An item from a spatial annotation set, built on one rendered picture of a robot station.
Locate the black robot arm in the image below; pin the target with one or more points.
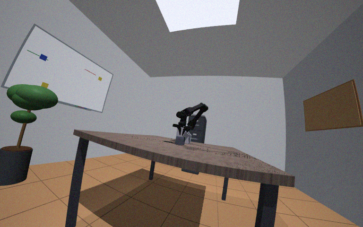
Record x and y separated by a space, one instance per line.
189 111

